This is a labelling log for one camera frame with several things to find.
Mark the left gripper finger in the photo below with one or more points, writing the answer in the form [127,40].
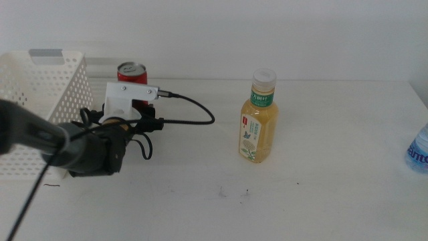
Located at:
[150,111]

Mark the red soda can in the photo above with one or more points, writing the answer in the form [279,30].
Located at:
[132,75]

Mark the yellow tea bottle white cap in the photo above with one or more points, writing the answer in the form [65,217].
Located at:
[264,127]

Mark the clear water bottle blue cap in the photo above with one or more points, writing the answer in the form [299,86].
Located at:
[418,152]

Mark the white perforated plastic basket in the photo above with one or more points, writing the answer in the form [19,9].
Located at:
[20,73]

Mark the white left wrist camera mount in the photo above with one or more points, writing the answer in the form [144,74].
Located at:
[117,97]

